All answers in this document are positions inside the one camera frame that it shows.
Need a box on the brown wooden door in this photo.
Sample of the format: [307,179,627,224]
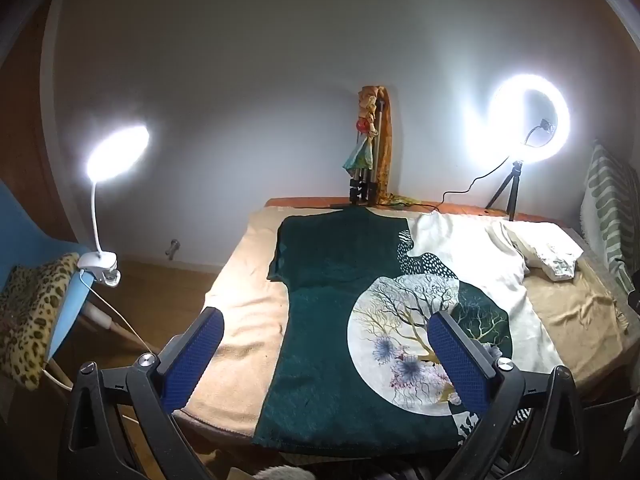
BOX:
[0,0,76,261]

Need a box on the gooseneck phone holder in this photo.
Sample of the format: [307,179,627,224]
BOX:
[524,119,556,147]

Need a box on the folded silver tripod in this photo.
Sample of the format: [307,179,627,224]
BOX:
[330,100,388,208]

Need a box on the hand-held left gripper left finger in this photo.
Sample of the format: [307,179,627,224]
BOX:
[59,306,226,480]

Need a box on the orange scarf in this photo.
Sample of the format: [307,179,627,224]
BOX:
[359,85,426,207]

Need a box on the folded white garment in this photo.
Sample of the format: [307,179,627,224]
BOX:
[487,222,586,282]

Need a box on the green striped white cloth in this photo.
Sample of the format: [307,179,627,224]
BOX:
[580,140,640,306]

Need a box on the leopard print cushion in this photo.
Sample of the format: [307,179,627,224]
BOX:
[0,252,81,391]

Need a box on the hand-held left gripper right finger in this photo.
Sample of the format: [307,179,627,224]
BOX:
[426,310,601,480]

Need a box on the orange bedsheet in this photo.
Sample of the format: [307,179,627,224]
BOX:
[265,197,566,226]

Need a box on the beige blanket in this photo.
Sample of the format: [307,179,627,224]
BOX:
[177,205,631,441]

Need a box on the white ring light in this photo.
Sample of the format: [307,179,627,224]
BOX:
[487,74,571,163]

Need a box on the white clip-on desk lamp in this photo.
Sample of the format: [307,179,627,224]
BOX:
[75,124,151,288]

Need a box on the blue chair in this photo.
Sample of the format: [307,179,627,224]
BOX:
[0,180,126,396]

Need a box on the black ring light tripod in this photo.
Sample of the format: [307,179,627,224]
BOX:
[485,160,526,222]

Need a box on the colourful hanging cloth ornament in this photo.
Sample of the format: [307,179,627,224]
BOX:
[342,92,381,173]

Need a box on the person's fuzzy white clothing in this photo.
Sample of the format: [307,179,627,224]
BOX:
[250,465,312,480]

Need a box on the green and white tree-print t-shirt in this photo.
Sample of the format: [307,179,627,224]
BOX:
[252,207,566,458]

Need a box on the black power cable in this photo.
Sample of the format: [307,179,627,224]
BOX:
[390,162,516,216]

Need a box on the white lamp cable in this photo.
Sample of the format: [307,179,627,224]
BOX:
[42,270,163,391]

